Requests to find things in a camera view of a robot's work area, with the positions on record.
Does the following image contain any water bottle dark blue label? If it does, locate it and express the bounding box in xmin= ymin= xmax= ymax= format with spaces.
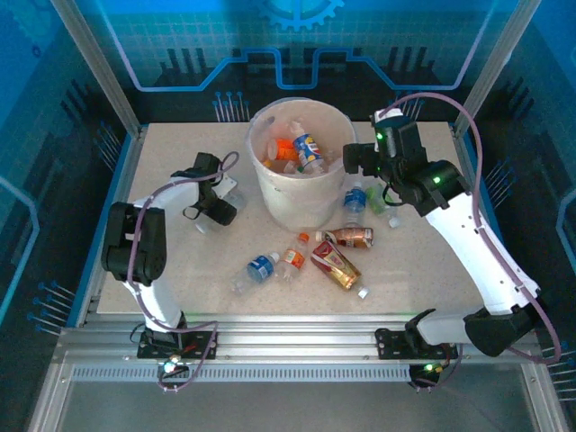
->
xmin=344 ymin=181 xmax=366 ymax=226

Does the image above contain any clear bottle green lime label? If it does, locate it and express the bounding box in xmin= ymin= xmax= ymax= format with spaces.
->
xmin=364 ymin=182 xmax=402 ymax=229

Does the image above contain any Pepsi bottle blue cap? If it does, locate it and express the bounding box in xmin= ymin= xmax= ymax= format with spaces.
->
xmin=287 ymin=117 xmax=326 ymax=176

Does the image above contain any clear bottle white label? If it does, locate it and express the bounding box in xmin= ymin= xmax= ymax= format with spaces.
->
xmin=195 ymin=188 xmax=248 ymax=234

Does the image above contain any orange label bottle brown cap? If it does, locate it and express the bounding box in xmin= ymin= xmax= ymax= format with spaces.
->
xmin=267 ymin=137 xmax=299 ymax=162

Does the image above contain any water bottle light blue label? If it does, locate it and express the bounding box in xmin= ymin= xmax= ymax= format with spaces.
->
xmin=230 ymin=251 xmax=281 ymax=296

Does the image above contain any red gold label bottle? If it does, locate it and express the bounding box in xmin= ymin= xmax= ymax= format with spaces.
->
xmin=310 ymin=240 xmax=371 ymax=299

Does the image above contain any small bottle orange cap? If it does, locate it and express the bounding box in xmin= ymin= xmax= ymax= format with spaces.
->
xmin=281 ymin=232 xmax=311 ymax=283

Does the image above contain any clear plastic bin liner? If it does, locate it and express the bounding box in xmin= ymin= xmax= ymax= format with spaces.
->
xmin=244 ymin=95 xmax=361 ymax=217

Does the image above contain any white textured bin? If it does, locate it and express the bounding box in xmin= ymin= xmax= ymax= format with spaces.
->
xmin=245 ymin=96 xmax=356 ymax=230

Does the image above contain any brown chocolate drink bottle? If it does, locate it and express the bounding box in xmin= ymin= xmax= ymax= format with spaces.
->
xmin=314 ymin=227 xmax=374 ymax=248

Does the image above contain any controller board with LEDs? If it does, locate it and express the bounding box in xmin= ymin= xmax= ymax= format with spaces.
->
xmin=161 ymin=355 xmax=190 ymax=379
xmin=409 ymin=362 xmax=445 ymax=388

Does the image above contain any blue aluminium table edge rail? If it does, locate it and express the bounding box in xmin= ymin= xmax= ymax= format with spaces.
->
xmin=67 ymin=125 xmax=148 ymax=328
xmin=452 ymin=123 xmax=532 ymax=328

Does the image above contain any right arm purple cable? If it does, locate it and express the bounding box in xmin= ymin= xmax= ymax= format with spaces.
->
xmin=377 ymin=92 xmax=563 ymax=365

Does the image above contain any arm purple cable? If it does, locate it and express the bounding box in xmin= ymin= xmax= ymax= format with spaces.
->
xmin=377 ymin=92 xmax=563 ymax=365
xmin=127 ymin=150 xmax=239 ymax=329

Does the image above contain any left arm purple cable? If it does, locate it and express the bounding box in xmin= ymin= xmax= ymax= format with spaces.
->
xmin=127 ymin=150 xmax=239 ymax=329

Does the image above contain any aluminium frame post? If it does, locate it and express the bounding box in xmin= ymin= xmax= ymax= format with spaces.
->
xmin=452 ymin=0 xmax=544 ymax=136
xmin=49 ymin=0 xmax=145 ymax=136

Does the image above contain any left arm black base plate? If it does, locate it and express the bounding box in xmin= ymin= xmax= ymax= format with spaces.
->
xmin=137 ymin=330 xmax=218 ymax=361

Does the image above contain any left base thin cable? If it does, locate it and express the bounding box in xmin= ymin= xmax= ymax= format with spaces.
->
xmin=157 ymin=319 xmax=221 ymax=393

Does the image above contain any base thin cable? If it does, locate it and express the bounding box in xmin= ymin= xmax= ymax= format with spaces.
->
xmin=157 ymin=319 xmax=221 ymax=393
xmin=411 ymin=341 xmax=467 ymax=392

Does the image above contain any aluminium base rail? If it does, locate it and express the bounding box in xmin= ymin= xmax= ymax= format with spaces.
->
xmin=58 ymin=311 xmax=544 ymax=365

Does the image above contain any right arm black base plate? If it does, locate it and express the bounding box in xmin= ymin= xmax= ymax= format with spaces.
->
xmin=374 ymin=326 xmax=459 ymax=361

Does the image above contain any slotted grey cable duct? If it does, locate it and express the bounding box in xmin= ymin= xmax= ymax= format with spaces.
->
xmin=71 ymin=363 xmax=415 ymax=383

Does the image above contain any right base thin cable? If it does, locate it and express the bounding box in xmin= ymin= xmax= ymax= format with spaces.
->
xmin=411 ymin=341 xmax=467 ymax=392

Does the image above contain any aluminium lower frame rail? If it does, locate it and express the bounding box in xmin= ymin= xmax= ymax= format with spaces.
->
xmin=26 ymin=350 xmax=76 ymax=432
xmin=519 ymin=355 xmax=571 ymax=432

